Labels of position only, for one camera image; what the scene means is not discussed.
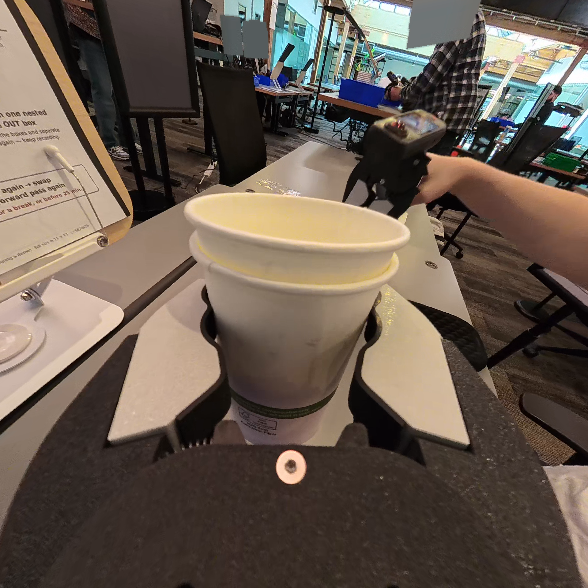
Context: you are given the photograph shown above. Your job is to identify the person's right forearm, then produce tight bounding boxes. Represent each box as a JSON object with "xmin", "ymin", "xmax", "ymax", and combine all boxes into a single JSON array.
[{"xmin": 460, "ymin": 161, "xmax": 588, "ymax": 287}]

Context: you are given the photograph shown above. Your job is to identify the blue plastic bin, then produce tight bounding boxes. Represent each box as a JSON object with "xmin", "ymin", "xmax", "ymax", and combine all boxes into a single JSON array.
[{"xmin": 338, "ymin": 78, "xmax": 386, "ymax": 109}]

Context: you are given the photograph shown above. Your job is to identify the person's right hand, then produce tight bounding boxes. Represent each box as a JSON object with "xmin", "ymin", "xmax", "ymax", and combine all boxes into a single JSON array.
[{"xmin": 416, "ymin": 153, "xmax": 479, "ymax": 205}]

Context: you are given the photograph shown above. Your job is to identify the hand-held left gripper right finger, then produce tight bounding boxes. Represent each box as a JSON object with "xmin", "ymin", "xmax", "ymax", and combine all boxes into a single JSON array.
[{"xmin": 350, "ymin": 287, "xmax": 471, "ymax": 451}]

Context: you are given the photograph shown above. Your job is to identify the printed instruction sign board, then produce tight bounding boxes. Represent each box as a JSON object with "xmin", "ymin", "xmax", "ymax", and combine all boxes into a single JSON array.
[{"xmin": 0, "ymin": 0, "xmax": 127, "ymax": 276}]

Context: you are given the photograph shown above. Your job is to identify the brown wooden table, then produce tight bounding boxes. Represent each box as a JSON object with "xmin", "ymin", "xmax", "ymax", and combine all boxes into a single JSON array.
[{"xmin": 317, "ymin": 92, "xmax": 405, "ymax": 122}]

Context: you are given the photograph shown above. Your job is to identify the person's leg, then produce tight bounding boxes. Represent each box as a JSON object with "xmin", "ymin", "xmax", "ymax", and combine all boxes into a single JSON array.
[{"xmin": 547, "ymin": 464, "xmax": 588, "ymax": 581}]

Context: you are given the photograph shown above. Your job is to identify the black wrist rest pad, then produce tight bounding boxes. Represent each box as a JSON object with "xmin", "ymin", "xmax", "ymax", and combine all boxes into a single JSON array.
[{"xmin": 409, "ymin": 302, "xmax": 488, "ymax": 373}]

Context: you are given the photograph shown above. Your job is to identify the black chair armrest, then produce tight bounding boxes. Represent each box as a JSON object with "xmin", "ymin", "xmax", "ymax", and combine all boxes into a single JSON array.
[{"xmin": 519, "ymin": 393, "xmax": 588, "ymax": 462}]

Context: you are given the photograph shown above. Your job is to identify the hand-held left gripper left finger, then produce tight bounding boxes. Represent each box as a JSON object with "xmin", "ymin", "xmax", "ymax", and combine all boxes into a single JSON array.
[{"xmin": 109, "ymin": 281, "xmax": 230, "ymax": 448}]

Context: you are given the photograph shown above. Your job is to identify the black display board stand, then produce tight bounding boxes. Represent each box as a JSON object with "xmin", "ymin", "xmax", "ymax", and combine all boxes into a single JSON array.
[{"xmin": 92, "ymin": 0, "xmax": 203, "ymax": 218}]

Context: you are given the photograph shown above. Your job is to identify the white paper cup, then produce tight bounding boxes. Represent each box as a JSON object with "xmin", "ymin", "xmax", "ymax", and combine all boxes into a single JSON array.
[
  {"xmin": 190, "ymin": 235, "xmax": 399, "ymax": 446},
  {"xmin": 184, "ymin": 192, "xmax": 410, "ymax": 284}
]

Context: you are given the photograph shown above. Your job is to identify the instruction sheet on wooden stand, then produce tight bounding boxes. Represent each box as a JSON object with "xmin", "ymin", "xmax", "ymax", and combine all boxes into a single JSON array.
[{"xmin": 0, "ymin": 0, "xmax": 135, "ymax": 302}]

